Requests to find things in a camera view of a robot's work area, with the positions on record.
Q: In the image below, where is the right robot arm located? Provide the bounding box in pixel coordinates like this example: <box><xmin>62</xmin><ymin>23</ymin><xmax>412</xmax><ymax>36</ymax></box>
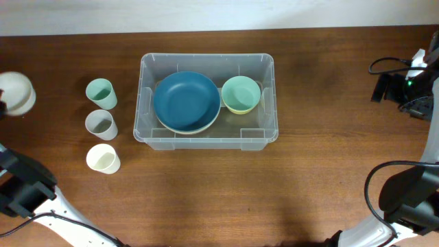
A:
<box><xmin>323</xmin><ymin>33</ymin><xmax>438</xmax><ymax>247</ymax></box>

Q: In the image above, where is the yellow bowl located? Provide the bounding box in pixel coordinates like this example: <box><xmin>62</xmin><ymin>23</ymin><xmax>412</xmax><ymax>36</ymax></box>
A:
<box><xmin>225</xmin><ymin>103</ymin><xmax>256</xmax><ymax>115</ymax></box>

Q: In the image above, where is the white small bowl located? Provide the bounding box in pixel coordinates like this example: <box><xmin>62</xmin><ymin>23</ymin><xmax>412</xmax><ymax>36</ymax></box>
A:
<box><xmin>1</xmin><ymin>71</ymin><xmax>36</xmax><ymax>116</ymax></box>

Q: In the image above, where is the cream white cup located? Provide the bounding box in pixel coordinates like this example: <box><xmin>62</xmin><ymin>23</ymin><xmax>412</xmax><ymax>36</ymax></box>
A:
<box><xmin>86</xmin><ymin>143</ymin><xmax>121</xmax><ymax>174</ymax></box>

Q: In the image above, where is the mint green bowl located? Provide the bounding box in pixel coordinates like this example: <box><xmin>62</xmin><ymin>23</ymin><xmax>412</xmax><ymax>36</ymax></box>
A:
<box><xmin>221</xmin><ymin>75</ymin><xmax>261</xmax><ymax>106</ymax></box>

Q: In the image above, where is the mint green cup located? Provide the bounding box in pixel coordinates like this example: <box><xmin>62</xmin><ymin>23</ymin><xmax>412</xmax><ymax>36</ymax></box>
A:
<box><xmin>86</xmin><ymin>78</ymin><xmax>117</xmax><ymax>110</ymax></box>

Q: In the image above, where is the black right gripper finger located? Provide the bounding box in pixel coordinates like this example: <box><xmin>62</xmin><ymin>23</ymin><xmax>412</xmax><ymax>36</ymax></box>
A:
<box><xmin>384</xmin><ymin>74</ymin><xmax>405</xmax><ymax>102</ymax></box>
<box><xmin>370</xmin><ymin>74</ymin><xmax>390</xmax><ymax>102</ymax></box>

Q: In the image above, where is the dark blue bowl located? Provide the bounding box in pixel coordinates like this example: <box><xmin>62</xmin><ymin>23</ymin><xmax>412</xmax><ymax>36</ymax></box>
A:
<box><xmin>153</xmin><ymin>71</ymin><xmax>221</xmax><ymax>130</ymax></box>

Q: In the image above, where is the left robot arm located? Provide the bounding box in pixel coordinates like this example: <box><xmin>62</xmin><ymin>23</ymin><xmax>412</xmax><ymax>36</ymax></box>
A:
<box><xmin>1</xmin><ymin>146</ymin><xmax>125</xmax><ymax>247</ymax></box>

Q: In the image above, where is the clear plastic storage bin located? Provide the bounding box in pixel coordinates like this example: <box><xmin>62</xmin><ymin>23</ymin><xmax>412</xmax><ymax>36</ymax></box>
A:
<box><xmin>133</xmin><ymin>53</ymin><xmax>279</xmax><ymax>151</ymax></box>

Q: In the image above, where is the grey translucent cup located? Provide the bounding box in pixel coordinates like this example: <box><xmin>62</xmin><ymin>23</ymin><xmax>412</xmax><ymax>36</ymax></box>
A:
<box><xmin>85</xmin><ymin>110</ymin><xmax>118</xmax><ymax>141</ymax></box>

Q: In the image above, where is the large beige bowl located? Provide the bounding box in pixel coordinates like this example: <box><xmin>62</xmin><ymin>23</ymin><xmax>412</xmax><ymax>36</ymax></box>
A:
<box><xmin>158</xmin><ymin>117</ymin><xmax>217</xmax><ymax>135</ymax></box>

